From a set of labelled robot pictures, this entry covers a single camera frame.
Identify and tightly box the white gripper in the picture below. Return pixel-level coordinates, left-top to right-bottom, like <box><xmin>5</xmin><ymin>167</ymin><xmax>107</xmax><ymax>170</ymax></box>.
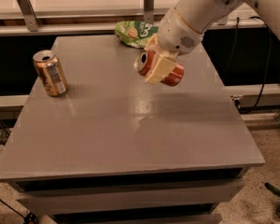
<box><xmin>145</xmin><ymin>7</ymin><xmax>203</xmax><ymax>84</ymax></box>

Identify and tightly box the red coke can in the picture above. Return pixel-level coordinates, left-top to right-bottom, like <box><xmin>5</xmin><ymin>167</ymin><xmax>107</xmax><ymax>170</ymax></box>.
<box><xmin>134</xmin><ymin>50</ymin><xmax>184</xmax><ymax>87</ymax></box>

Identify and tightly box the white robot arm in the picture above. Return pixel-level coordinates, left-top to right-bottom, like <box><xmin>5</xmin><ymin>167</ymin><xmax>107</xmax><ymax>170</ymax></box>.
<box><xmin>145</xmin><ymin>0</ymin><xmax>280</xmax><ymax>84</ymax></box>

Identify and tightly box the gold soda can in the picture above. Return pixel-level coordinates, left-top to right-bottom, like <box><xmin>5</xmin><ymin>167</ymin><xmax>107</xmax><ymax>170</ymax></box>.
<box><xmin>33</xmin><ymin>49</ymin><xmax>68</xmax><ymax>96</ymax></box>

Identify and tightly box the green chip bag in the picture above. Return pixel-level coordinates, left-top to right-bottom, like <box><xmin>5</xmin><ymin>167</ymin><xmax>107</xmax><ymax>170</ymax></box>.
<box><xmin>115</xmin><ymin>21</ymin><xmax>158</xmax><ymax>49</ymax></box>

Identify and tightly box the grey drawer cabinet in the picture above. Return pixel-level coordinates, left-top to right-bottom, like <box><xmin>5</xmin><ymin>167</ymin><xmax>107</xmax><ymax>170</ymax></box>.
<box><xmin>0</xmin><ymin>35</ymin><xmax>264</xmax><ymax>224</ymax></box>

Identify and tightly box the middle metal bracket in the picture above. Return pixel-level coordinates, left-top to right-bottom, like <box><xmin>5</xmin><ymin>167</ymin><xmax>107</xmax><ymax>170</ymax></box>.
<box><xmin>143</xmin><ymin>0</ymin><xmax>154</xmax><ymax>24</ymax></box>

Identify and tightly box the black cable at back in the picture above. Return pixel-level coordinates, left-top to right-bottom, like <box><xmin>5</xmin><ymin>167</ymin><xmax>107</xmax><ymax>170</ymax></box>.
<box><xmin>225</xmin><ymin>15</ymin><xmax>273</xmax><ymax>115</ymax></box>

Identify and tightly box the black cable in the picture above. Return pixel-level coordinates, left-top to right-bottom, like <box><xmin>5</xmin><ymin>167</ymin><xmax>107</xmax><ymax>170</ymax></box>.
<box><xmin>0</xmin><ymin>191</ymin><xmax>40</xmax><ymax>224</ymax></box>
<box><xmin>225</xmin><ymin>15</ymin><xmax>273</xmax><ymax>115</ymax></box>

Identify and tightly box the left metal bracket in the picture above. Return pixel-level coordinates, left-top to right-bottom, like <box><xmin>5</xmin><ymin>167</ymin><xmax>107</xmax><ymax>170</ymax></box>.
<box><xmin>16</xmin><ymin>0</ymin><xmax>39</xmax><ymax>32</ymax></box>

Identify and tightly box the black cable bottom left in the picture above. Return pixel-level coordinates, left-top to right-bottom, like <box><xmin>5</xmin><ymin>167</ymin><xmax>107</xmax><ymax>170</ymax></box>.
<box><xmin>0</xmin><ymin>191</ymin><xmax>40</xmax><ymax>224</ymax></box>

